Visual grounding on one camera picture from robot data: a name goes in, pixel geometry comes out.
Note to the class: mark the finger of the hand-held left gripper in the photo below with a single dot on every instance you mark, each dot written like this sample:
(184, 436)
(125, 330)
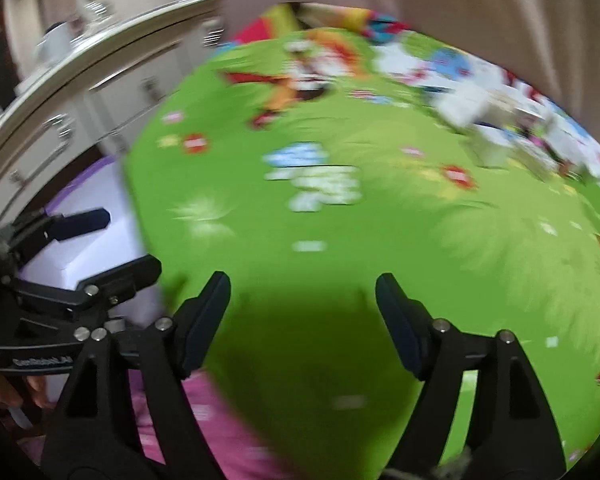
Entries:
(127, 271)
(82, 223)

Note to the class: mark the pink cloth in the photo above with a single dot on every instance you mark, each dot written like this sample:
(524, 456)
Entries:
(220, 427)

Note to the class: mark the small white container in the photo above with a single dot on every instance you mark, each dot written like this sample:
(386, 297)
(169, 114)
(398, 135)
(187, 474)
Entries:
(52, 42)

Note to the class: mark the white box with purple rim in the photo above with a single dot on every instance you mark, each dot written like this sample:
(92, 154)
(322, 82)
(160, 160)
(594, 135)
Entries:
(97, 192)

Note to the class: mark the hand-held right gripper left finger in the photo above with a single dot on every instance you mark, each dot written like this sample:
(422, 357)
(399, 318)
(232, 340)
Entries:
(206, 320)

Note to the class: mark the green printed play mat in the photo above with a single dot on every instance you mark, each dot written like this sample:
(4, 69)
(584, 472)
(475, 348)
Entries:
(330, 210)

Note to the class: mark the white ornate nightstand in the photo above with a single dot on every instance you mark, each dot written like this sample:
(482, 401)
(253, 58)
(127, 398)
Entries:
(90, 105)

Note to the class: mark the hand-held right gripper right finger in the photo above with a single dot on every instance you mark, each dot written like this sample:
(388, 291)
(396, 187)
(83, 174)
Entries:
(401, 321)

